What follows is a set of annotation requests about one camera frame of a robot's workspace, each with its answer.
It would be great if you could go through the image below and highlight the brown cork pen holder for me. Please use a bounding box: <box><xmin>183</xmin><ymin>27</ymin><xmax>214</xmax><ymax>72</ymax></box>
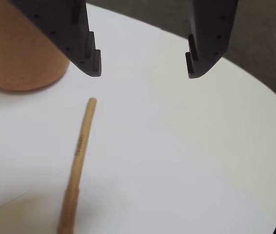
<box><xmin>0</xmin><ymin>0</ymin><xmax>71</xmax><ymax>92</ymax></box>

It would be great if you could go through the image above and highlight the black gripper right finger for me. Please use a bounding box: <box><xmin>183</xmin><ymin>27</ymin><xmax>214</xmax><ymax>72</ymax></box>
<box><xmin>185</xmin><ymin>0</ymin><xmax>239</xmax><ymax>79</ymax></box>

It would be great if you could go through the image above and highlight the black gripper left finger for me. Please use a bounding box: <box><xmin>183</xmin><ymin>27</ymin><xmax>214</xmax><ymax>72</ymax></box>
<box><xmin>8</xmin><ymin>0</ymin><xmax>102</xmax><ymax>78</ymax></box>

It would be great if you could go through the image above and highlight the brown paper pen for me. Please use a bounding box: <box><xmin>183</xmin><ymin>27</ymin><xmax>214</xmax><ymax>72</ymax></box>
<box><xmin>56</xmin><ymin>97</ymin><xmax>98</xmax><ymax>234</ymax></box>

